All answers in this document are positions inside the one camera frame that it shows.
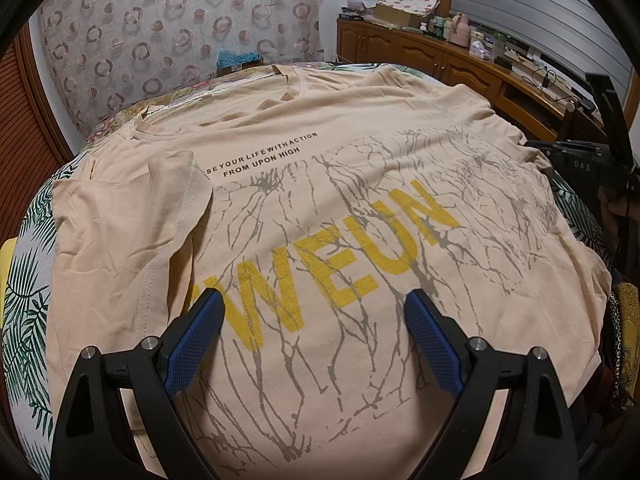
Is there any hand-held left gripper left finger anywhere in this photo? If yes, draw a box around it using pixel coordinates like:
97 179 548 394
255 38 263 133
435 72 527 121
50 291 226 480

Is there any yellow patterned cloth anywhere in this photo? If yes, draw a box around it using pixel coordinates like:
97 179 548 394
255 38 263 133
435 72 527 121
614 280 640 391

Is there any wooden door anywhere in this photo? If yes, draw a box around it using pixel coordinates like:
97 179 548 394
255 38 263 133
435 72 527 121
0 40 76 246

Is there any leaf print blanket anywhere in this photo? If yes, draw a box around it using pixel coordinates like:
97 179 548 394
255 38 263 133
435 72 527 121
0 150 618 480

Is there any peach printed t-shirt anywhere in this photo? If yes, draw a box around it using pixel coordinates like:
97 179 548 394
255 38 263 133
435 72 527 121
45 63 613 480

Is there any floral blanket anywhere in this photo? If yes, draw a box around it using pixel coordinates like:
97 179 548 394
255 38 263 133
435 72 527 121
82 60 401 151

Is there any wooden cabinet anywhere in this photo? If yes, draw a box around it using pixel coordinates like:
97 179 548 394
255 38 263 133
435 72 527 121
336 17 608 143

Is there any circle pattern curtain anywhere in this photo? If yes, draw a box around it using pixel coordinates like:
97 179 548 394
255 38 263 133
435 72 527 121
37 0 333 131

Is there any floral cloth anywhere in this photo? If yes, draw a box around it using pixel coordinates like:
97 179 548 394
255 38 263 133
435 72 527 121
390 0 441 15

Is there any blue packet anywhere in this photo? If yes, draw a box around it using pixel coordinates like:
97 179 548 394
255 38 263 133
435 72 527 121
216 50 263 73

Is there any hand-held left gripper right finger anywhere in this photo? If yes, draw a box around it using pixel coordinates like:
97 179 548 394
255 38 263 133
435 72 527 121
404 288 581 480

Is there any cardboard box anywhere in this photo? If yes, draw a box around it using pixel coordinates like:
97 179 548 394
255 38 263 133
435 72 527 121
374 2 426 29

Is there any pink jug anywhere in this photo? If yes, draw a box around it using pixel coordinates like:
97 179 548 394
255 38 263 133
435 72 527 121
448 11 471 46

